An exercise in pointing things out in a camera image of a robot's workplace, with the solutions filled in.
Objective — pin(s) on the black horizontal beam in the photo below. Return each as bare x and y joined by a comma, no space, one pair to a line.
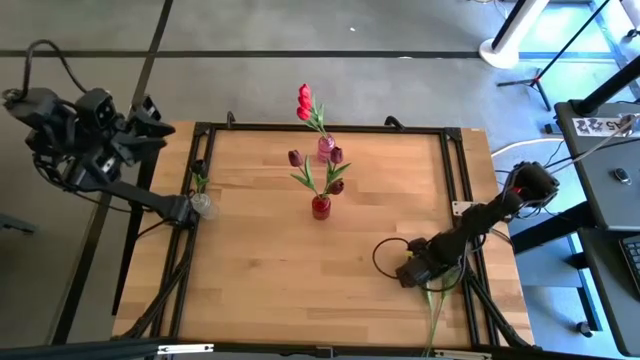
75,350

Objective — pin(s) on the black desk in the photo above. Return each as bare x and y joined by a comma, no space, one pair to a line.
610,310
600,195

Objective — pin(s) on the black desk foot bar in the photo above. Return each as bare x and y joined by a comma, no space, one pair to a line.
550,231

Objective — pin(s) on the black key fob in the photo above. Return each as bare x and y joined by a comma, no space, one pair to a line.
622,175

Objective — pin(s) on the black aluminium table frame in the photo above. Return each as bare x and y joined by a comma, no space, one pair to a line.
260,128

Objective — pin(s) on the long silver metal bracket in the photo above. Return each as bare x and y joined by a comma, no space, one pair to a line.
462,354
185,348

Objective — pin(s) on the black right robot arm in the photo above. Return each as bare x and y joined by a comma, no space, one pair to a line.
480,220

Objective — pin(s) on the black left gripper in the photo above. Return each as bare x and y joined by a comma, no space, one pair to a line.
105,135

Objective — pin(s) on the pink ribbed glass vase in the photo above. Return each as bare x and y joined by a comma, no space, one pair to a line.
326,149

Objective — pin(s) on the red ribbed glass vase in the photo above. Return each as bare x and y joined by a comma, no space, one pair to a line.
321,207

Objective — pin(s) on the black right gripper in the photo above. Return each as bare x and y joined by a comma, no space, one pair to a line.
427,262

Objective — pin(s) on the small grey metal clamp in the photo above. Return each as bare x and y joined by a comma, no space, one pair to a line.
324,351

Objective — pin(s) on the black tripod stand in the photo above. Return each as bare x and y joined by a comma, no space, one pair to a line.
536,80

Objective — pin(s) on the small black floor box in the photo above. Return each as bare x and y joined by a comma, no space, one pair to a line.
550,128

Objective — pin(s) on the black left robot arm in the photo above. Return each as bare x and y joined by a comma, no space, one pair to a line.
140,197

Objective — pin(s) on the white printed marker label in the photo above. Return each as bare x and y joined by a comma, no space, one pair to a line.
597,125

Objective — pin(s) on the black keyboard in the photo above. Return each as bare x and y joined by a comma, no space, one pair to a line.
632,260

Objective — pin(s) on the dark grey floor object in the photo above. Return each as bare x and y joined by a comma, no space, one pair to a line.
15,225

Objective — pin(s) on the white pedestal stand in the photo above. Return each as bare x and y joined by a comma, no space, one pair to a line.
500,57

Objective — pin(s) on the white square metal bracket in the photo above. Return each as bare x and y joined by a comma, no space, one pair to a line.
459,206

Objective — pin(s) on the black caster wheel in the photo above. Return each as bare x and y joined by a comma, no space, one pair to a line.
583,328

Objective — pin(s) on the black desk post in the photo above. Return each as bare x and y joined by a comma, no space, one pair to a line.
610,87

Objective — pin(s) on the clear ribbed glass vase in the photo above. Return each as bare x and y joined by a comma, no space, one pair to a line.
205,206

